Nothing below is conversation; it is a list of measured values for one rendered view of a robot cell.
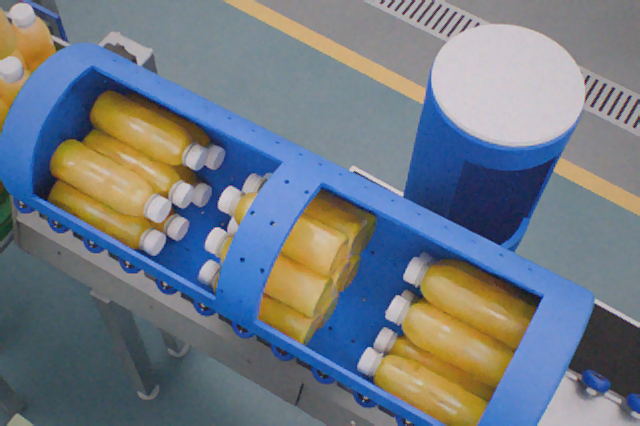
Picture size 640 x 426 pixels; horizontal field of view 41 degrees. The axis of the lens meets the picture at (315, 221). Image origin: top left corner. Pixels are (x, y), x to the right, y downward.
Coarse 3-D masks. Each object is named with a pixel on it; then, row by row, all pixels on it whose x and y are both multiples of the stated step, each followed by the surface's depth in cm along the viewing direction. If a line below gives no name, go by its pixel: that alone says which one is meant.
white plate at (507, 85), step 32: (480, 32) 162; (512, 32) 162; (448, 64) 158; (480, 64) 158; (512, 64) 158; (544, 64) 159; (448, 96) 154; (480, 96) 154; (512, 96) 155; (544, 96) 155; (576, 96) 155; (480, 128) 151; (512, 128) 151; (544, 128) 151
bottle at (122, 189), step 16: (64, 144) 135; (80, 144) 136; (64, 160) 134; (80, 160) 134; (96, 160) 134; (112, 160) 135; (64, 176) 135; (80, 176) 134; (96, 176) 133; (112, 176) 133; (128, 176) 133; (96, 192) 133; (112, 192) 132; (128, 192) 132; (144, 192) 132; (112, 208) 134; (128, 208) 132; (144, 208) 133
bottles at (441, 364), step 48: (96, 144) 140; (192, 192) 140; (144, 240) 136; (336, 288) 134; (288, 336) 129; (384, 336) 133; (432, 336) 126; (480, 336) 125; (384, 384) 125; (432, 384) 124; (480, 384) 128
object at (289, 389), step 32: (64, 256) 154; (96, 288) 155; (128, 288) 150; (160, 320) 151; (192, 320) 146; (224, 352) 147; (256, 384) 148; (288, 384) 143; (576, 384) 139; (320, 416) 144; (352, 416) 140; (544, 416) 137; (576, 416) 137; (608, 416) 137
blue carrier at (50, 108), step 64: (64, 64) 131; (128, 64) 135; (64, 128) 143; (256, 128) 130; (384, 192) 125; (128, 256) 130; (192, 256) 145; (256, 256) 118; (384, 256) 141; (448, 256) 136; (512, 256) 120; (256, 320) 124; (384, 320) 141; (576, 320) 112; (512, 384) 109
